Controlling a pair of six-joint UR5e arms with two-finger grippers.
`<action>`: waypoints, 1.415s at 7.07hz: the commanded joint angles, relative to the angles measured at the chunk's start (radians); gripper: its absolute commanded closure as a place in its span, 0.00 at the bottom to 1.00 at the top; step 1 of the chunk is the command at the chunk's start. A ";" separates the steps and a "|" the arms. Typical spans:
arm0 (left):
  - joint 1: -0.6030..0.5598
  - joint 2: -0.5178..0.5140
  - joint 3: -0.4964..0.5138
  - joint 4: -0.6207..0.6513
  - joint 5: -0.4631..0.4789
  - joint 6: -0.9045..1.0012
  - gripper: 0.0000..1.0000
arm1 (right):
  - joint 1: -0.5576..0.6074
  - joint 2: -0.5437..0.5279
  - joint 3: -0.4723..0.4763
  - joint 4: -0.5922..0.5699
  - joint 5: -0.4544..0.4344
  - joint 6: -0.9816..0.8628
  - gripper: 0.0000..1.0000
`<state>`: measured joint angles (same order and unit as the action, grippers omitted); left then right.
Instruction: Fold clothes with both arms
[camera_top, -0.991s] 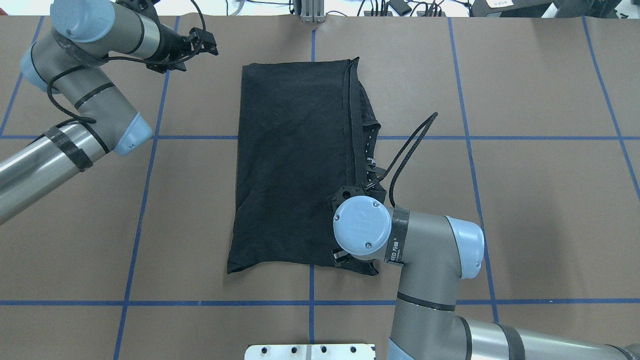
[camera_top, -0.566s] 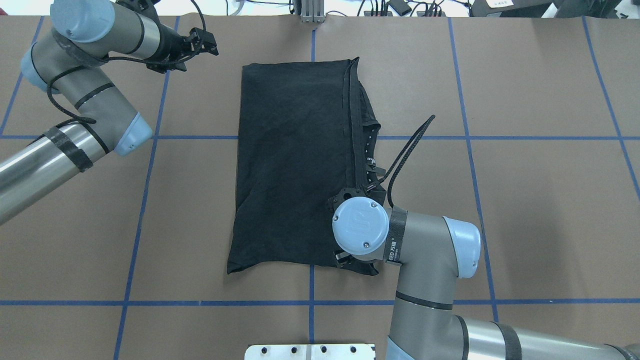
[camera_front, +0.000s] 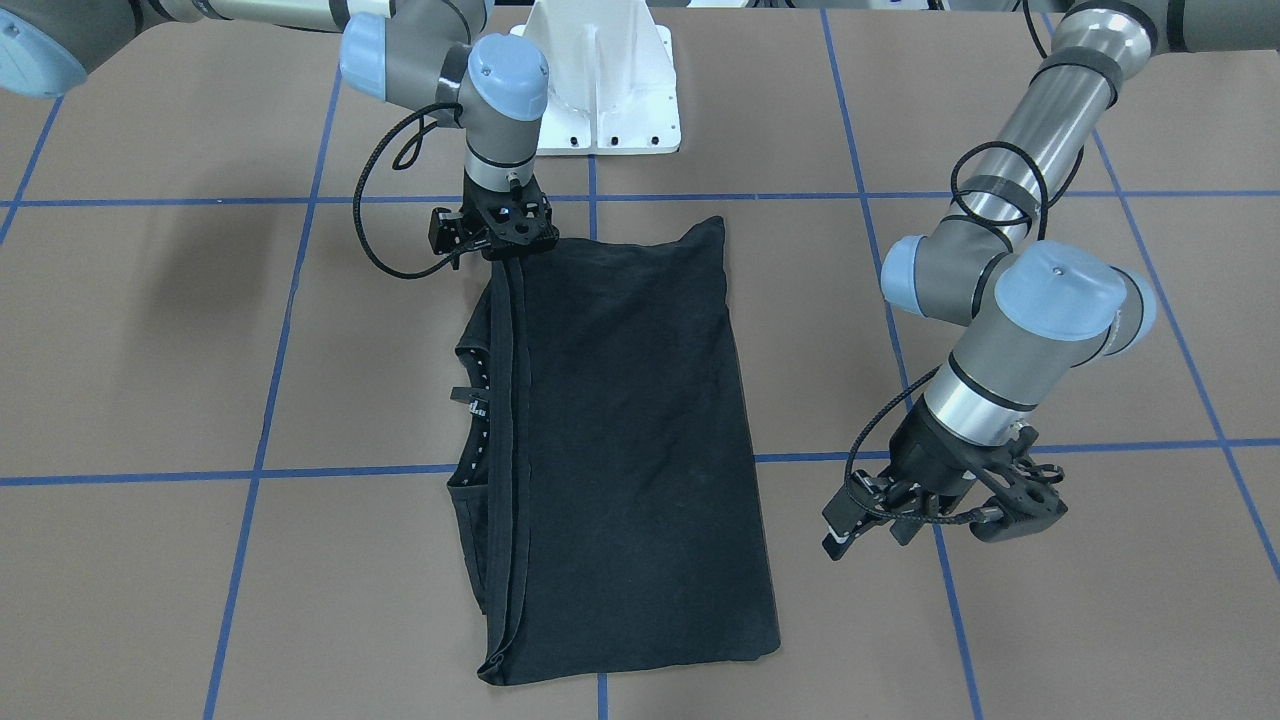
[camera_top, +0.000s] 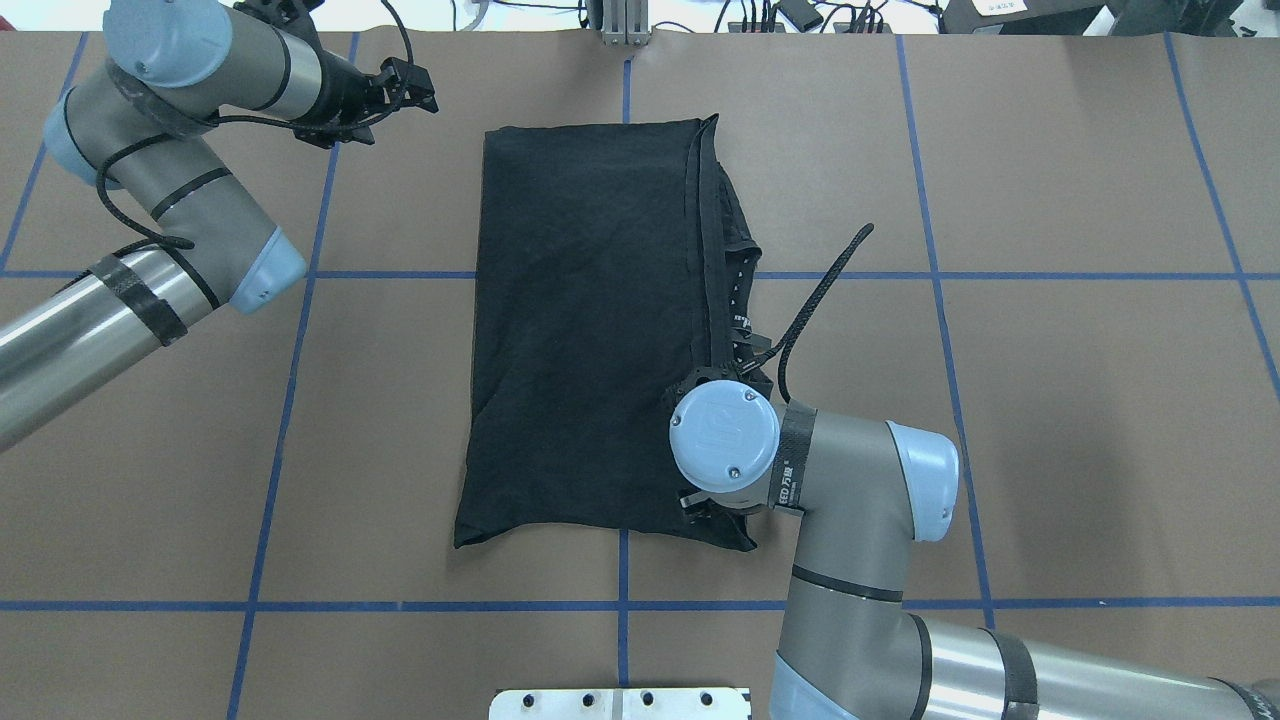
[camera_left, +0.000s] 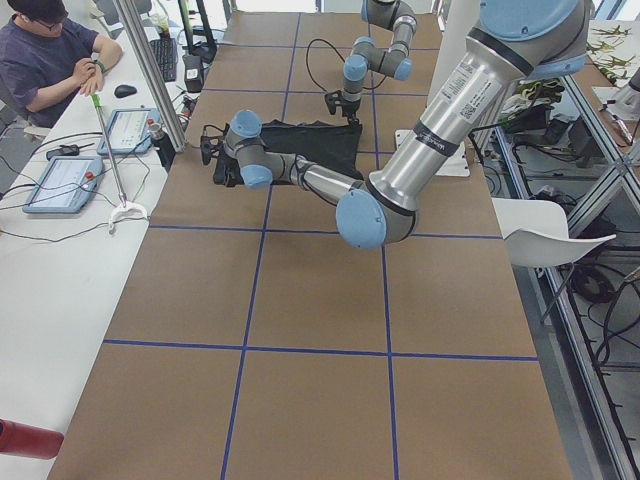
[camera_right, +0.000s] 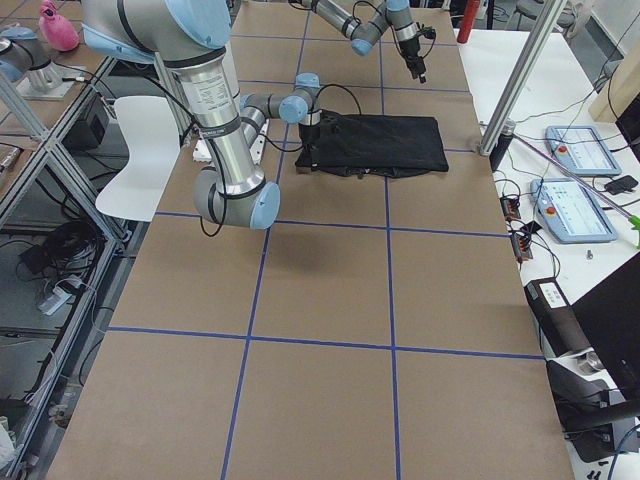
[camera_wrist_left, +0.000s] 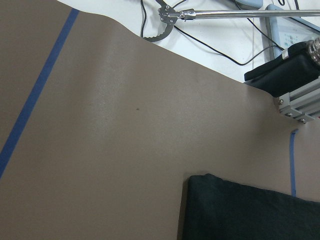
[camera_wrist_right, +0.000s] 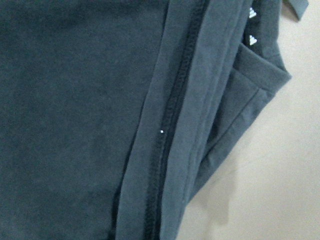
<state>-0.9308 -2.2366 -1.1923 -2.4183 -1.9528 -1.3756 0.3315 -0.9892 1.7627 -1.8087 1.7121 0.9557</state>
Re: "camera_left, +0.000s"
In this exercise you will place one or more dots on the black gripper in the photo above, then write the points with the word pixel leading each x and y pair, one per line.
pixel 351 110
pixel 226 166

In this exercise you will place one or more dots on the black graphic t-shirt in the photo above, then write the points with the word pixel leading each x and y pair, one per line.
pixel 331 146

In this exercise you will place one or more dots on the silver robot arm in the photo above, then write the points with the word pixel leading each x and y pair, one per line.
pixel 510 41
pixel 395 16

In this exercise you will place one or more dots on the black water bottle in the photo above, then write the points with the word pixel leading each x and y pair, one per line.
pixel 162 144

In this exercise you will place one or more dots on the upper teach pendant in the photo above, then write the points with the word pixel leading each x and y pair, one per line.
pixel 128 130

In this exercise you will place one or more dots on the teach pendant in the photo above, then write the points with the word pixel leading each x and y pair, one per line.
pixel 128 130
pixel 66 185

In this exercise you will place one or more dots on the black computer mouse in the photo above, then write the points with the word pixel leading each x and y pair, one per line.
pixel 124 90

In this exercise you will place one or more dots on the black keyboard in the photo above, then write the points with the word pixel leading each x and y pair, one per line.
pixel 164 51

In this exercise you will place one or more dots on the lower teach pendant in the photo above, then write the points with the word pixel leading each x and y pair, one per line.
pixel 66 185

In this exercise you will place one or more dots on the seated person dark shirt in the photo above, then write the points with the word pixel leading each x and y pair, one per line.
pixel 47 59

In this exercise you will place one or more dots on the white plastic chair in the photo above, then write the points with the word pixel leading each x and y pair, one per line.
pixel 536 233

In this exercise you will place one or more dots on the red bottle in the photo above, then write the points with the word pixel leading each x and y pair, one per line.
pixel 24 440

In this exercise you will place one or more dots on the grabber stick green handle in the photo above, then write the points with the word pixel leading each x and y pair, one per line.
pixel 126 208

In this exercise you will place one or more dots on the aluminium frame post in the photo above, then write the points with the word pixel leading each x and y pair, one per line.
pixel 130 18

